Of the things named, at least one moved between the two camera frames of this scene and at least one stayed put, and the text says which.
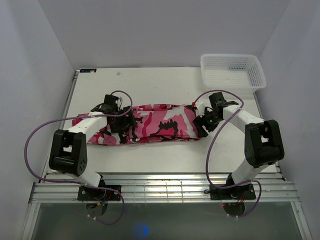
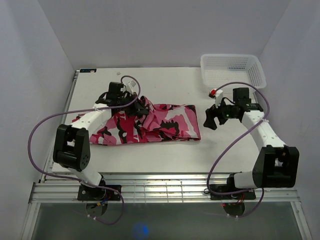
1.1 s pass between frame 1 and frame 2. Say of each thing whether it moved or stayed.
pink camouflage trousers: stayed
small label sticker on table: stayed
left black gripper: moved
